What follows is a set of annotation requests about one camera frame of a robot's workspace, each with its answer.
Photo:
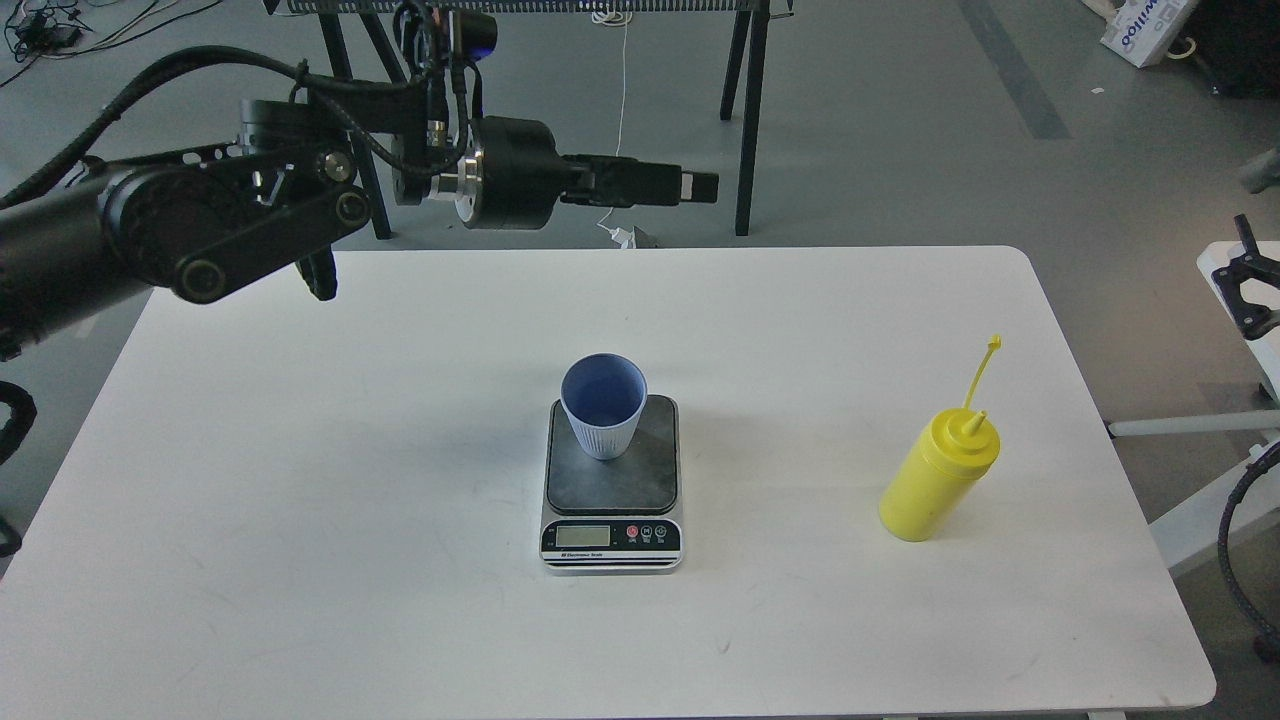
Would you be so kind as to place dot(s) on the black metal rack stand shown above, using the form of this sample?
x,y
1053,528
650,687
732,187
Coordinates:
x,y
561,50

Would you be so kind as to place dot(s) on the yellow squeeze bottle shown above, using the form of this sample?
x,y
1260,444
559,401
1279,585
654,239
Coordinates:
x,y
956,448

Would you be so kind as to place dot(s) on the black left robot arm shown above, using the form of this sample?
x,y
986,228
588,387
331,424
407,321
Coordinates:
x,y
83,234

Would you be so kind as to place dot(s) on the white cardboard box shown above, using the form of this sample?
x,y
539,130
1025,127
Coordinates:
x,y
1142,32

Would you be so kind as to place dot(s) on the white power adapter on floor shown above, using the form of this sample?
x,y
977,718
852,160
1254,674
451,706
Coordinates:
x,y
634,238

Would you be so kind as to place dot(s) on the blue plastic cup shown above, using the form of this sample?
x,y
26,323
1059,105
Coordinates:
x,y
603,396

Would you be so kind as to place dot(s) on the digital kitchen scale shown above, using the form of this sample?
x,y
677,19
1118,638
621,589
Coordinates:
x,y
618,516

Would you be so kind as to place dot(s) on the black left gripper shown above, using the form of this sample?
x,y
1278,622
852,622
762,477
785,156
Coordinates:
x,y
513,177

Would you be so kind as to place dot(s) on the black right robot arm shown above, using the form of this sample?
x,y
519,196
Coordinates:
x,y
1253,321

